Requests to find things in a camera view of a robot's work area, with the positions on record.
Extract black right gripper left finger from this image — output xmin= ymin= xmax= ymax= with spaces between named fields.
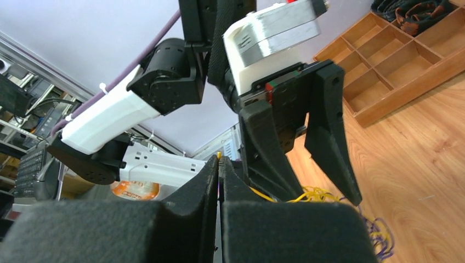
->
xmin=1 ymin=156 xmax=219 ymax=262

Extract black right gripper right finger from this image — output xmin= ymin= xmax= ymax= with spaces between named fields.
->
xmin=219 ymin=157 xmax=377 ymax=262

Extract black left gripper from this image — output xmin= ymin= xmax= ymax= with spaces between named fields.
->
xmin=229 ymin=60 xmax=362 ymax=206

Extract yellow cable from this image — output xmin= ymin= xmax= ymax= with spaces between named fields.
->
xmin=217 ymin=151 xmax=341 ymax=204

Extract cable pile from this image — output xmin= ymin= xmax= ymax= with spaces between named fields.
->
xmin=339 ymin=196 xmax=396 ymax=261

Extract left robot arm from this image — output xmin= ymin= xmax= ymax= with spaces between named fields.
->
xmin=47 ymin=1 xmax=362 ymax=205

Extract wooden compartment tray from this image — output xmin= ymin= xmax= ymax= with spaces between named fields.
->
xmin=314 ymin=1 xmax=464 ymax=127

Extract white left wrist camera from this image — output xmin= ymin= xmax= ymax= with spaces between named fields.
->
xmin=223 ymin=1 xmax=328 ymax=95

